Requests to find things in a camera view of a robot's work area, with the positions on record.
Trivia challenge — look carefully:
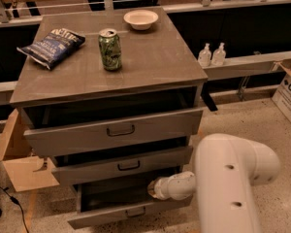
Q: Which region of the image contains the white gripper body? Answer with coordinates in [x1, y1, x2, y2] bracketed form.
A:
[147, 176, 177, 200]

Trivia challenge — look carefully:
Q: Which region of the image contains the grey bottom drawer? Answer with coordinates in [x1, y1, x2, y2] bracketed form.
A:
[67, 170, 194, 230]

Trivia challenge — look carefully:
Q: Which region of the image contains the grey drawer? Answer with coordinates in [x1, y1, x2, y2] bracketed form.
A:
[67, 170, 194, 230]
[51, 146, 193, 185]
[24, 108, 203, 156]

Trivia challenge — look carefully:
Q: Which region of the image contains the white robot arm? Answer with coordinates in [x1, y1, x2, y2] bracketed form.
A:
[147, 133, 280, 233]

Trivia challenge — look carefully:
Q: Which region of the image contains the grey middle drawer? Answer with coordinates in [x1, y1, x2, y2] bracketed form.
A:
[51, 146, 193, 185]

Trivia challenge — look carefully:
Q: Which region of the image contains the grey drawer cabinet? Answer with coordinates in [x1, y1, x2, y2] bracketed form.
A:
[9, 6, 209, 192]

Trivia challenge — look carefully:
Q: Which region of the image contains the grey top drawer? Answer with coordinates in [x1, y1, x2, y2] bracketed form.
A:
[24, 108, 203, 156]

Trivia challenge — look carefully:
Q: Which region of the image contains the clear sanitizer bottle left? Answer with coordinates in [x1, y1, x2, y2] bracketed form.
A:
[198, 43, 211, 67]

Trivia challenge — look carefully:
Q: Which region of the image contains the clear sanitizer bottle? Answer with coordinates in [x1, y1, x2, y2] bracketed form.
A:
[198, 43, 211, 67]
[211, 43, 226, 66]

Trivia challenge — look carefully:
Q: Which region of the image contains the clear sanitizer bottle right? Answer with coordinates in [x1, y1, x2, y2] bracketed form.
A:
[211, 43, 226, 66]

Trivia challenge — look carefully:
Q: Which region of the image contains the white printed cardboard box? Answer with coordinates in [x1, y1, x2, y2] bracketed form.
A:
[271, 52, 291, 134]

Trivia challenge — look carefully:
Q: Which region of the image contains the flat cardboard box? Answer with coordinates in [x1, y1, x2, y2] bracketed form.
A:
[0, 110, 59, 192]

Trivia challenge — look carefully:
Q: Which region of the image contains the green soda can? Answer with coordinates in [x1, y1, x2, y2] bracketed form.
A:
[98, 28, 122, 71]

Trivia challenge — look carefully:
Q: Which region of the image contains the white bowl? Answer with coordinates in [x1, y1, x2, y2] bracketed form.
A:
[124, 10, 158, 30]

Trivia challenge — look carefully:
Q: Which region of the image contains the blue chip bag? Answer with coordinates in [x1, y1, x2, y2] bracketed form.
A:
[17, 28, 85, 70]

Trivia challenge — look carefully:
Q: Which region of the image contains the grey metal railing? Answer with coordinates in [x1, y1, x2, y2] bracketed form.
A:
[0, 0, 291, 105]

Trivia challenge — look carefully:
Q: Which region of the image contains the black power cable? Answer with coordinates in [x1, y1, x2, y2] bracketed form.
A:
[0, 183, 31, 233]

